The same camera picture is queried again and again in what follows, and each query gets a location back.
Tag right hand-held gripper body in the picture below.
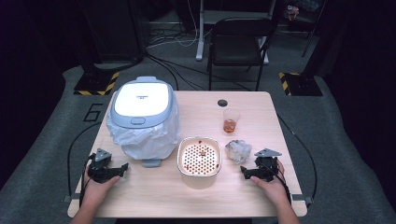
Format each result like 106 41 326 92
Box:
253 147 283 183

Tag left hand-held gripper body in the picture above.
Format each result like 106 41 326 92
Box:
87 147 117 184

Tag red fruit tea dregs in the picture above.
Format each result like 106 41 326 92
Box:
223 119 237 133

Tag clear plastic cup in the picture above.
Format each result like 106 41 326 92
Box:
222 107 242 134

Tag person's right hand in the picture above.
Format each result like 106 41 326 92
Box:
249 160 292 207

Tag person's left hand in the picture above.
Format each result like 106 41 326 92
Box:
81 169 121 207

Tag crumpled clear plastic wrap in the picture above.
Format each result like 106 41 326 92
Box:
224 139 253 165

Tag white plastic trash bag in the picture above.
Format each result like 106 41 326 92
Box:
106 95 182 161

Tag grey table edge clamp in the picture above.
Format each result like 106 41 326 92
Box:
63 193 81 203
291 193 315 207

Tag white perforated strainer basket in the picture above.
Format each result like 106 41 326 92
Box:
176 136 223 189

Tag white and grey trash can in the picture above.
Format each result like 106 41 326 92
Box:
109 76 175 169

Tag black striped stand base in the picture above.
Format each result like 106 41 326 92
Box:
277 72 324 97
73 71 120 97

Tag black folding chair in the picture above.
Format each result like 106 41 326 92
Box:
206 17 276 92

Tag left hand-held gripper black cable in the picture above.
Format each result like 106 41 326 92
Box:
66 121 104 208

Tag hand-held gripper black cable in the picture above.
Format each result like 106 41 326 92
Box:
261 114 318 206
66 121 104 208

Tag right hand-held gripper black cable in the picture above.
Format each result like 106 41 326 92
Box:
261 114 318 206

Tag black floor cable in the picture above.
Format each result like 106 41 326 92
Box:
145 53 252 92

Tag white desk frame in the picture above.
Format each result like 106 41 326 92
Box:
194 0 278 65

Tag white floor cable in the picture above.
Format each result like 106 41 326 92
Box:
146 0 201 49

